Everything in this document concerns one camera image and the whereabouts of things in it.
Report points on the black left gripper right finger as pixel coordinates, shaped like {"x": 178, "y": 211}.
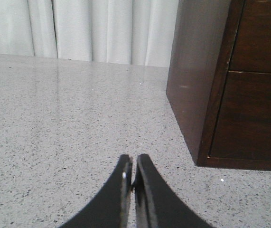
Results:
{"x": 157, "y": 206}

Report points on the dark wooden drawer cabinet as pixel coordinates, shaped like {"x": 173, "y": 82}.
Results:
{"x": 219, "y": 83}

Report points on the white pleated curtain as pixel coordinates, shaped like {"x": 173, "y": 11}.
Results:
{"x": 138, "y": 32}

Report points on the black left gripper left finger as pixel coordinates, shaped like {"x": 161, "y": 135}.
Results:
{"x": 110, "y": 207}

